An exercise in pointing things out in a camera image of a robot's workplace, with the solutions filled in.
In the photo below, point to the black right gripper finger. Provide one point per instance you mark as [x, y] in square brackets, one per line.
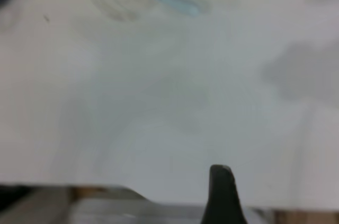
[221, 197]

